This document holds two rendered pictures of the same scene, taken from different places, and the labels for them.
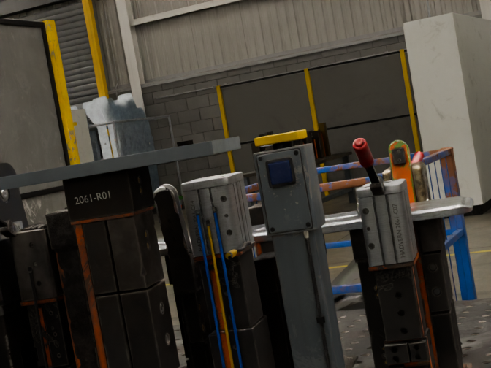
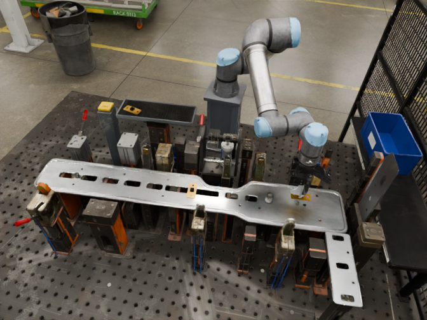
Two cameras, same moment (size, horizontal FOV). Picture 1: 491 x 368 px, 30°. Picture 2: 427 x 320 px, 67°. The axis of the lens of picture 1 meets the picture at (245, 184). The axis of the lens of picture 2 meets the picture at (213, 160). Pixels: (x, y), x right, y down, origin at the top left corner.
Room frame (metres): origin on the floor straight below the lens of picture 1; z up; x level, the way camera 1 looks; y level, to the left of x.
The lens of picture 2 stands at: (2.59, 0.25, 2.13)
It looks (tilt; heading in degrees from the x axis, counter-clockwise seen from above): 46 degrees down; 170
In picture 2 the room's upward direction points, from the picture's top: 3 degrees clockwise
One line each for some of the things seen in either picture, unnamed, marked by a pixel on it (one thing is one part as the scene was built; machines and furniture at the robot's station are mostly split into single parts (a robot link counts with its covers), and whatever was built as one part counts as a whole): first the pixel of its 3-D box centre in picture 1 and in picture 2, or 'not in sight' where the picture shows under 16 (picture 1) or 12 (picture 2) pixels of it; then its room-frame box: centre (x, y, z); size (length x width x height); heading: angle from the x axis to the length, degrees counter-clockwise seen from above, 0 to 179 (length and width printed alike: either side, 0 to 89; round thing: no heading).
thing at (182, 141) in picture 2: (87, 331); (181, 168); (1.45, 0.29, 0.90); 0.05 x 0.05 x 0.40; 74
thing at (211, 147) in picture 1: (104, 166); (157, 111); (1.30, 0.19, 1.16); 0.37 x 0.14 x 0.02; 74
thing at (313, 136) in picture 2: not in sight; (313, 140); (1.81, 0.75, 1.37); 0.09 x 0.08 x 0.11; 3
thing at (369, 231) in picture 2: not in sight; (357, 253); (2.01, 1.00, 0.88); 0.08 x 0.08 x 0.36; 74
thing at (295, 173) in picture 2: not in sight; (302, 170); (1.81, 0.74, 1.21); 0.09 x 0.08 x 0.12; 74
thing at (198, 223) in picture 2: not in sight; (199, 242); (1.87, 0.33, 0.87); 0.12 x 0.09 x 0.35; 164
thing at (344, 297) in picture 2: not in sight; (333, 312); (2.22, 0.81, 0.84); 0.11 x 0.06 x 0.29; 164
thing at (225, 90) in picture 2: not in sight; (226, 82); (1.07, 0.58, 1.15); 0.15 x 0.15 x 0.10
